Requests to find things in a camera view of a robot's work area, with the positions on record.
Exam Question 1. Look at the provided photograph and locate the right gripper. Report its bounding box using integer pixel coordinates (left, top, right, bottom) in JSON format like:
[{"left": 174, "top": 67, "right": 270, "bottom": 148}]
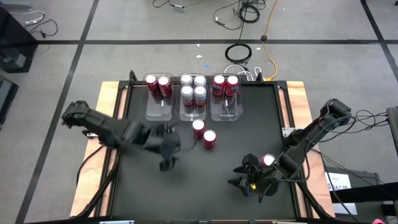
[{"left": 228, "top": 153, "right": 282, "bottom": 197}]

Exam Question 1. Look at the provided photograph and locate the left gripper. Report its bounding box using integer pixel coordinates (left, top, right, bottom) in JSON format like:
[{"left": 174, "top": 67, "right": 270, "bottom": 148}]
[{"left": 144, "top": 124, "right": 182, "bottom": 171}]

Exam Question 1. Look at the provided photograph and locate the red Coke can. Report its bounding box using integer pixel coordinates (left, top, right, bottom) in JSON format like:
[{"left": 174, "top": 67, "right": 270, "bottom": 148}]
[
  {"left": 225, "top": 74, "right": 240, "bottom": 98},
  {"left": 192, "top": 118, "right": 206, "bottom": 141},
  {"left": 211, "top": 73, "right": 226, "bottom": 97}
]

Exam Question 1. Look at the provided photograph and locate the clear plastic bin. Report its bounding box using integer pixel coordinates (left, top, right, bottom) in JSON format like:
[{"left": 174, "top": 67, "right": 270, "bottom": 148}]
[
  {"left": 142, "top": 73, "right": 175, "bottom": 122},
  {"left": 178, "top": 73, "right": 210, "bottom": 123},
  {"left": 210, "top": 73, "right": 244, "bottom": 123}
]

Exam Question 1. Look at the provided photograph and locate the dark red soda can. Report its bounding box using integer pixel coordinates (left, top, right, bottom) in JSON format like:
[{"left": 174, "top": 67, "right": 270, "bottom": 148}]
[
  {"left": 157, "top": 75, "right": 174, "bottom": 98},
  {"left": 144, "top": 73, "right": 160, "bottom": 96}
]

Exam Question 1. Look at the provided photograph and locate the white paper sign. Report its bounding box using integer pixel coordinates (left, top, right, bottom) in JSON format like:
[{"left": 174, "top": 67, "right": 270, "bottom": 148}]
[{"left": 324, "top": 172, "right": 359, "bottom": 216}]

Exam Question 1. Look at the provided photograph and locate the dark grey box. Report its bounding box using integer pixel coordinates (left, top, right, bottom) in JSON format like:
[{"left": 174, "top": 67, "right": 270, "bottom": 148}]
[{"left": 325, "top": 166, "right": 383, "bottom": 224}]

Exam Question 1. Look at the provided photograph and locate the black bar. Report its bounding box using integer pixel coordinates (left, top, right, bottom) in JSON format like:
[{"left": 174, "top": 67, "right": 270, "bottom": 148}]
[{"left": 328, "top": 181, "right": 398, "bottom": 205}]

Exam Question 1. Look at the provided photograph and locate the dark grey case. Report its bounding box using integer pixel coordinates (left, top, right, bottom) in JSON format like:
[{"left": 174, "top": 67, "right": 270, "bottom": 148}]
[{"left": 0, "top": 75, "right": 19, "bottom": 125}]

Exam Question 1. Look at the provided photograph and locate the black cabinet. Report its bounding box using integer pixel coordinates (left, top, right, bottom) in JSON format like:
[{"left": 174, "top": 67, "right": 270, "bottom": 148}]
[{"left": 0, "top": 5, "right": 39, "bottom": 74}]

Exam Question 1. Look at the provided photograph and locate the black table frame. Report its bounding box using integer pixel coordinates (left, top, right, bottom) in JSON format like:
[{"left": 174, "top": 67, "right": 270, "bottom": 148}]
[{"left": 104, "top": 70, "right": 308, "bottom": 222}]

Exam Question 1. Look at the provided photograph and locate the white cable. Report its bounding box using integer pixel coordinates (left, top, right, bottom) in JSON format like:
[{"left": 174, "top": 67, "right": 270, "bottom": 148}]
[
  {"left": 223, "top": 63, "right": 262, "bottom": 82},
  {"left": 9, "top": 10, "right": 46, "bottom": 26}
]

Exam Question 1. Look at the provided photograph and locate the long black cable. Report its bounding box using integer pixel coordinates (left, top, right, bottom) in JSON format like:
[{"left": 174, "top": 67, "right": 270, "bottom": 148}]
[{"left": 306, "top": 129, "right": 381, "bottom": 166}]

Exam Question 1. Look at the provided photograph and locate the black coiled cable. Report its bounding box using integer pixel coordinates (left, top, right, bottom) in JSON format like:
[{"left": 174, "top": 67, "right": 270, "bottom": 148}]
[
  {"left": 224, "top": 42, "right": 253, "bottom": 65},
  {"left": 238, "top": 3, "right": 261, "bottom": 24}
]

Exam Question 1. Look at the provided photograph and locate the black looped cable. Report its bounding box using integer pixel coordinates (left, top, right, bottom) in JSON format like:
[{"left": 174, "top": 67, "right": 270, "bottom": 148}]
[{"left": 354, "top": 109, "right": 389, "bottom": 132}]

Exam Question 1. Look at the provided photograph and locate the black cable with plug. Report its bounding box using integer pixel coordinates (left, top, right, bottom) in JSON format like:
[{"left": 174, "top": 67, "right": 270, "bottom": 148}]
[
  {"left": 24, "top": 19, "right": 59, "bottom": 40},
  {"left": 213, "top": 6, "right": 244, "bottom": 31}
]

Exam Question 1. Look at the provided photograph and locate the orange cable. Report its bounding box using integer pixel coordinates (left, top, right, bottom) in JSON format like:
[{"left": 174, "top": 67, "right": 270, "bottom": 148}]
[{"left": 262, "top": 0, "right": 279, "bottom": 82}]

